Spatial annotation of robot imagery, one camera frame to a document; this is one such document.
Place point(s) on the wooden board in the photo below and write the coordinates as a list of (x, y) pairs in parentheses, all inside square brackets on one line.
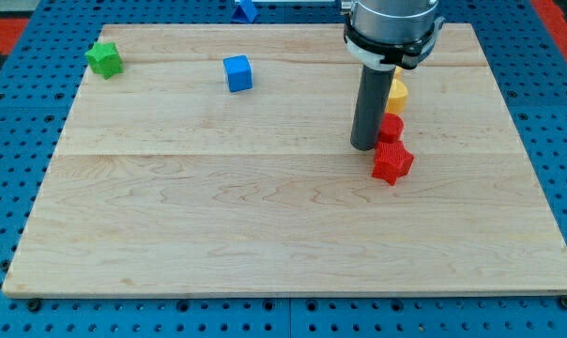
[(164, 184)]

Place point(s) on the yellow cylinder block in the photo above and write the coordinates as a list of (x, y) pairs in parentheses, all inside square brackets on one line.
[(397, 98)]

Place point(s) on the blue cube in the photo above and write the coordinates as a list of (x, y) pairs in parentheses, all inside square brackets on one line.
[(238, 73)]

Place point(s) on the small yellow block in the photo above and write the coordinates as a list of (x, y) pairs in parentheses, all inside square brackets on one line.
[(398, 73)]

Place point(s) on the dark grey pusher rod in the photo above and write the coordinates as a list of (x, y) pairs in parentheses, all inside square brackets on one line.
[(374, 90)]

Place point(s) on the red cylinder block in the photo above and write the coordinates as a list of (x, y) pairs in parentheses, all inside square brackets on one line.
[(391, 128)]

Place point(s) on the red star block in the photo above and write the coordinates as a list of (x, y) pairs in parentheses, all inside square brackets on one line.
[(391, 161)]

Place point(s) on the green star block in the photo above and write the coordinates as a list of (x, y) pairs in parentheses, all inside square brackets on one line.
[(103, 58)]

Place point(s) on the blue triangle block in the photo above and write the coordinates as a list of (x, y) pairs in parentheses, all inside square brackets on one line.
[(245, 12)]

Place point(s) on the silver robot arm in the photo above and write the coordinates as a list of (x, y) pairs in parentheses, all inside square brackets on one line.
[(383, 34)]

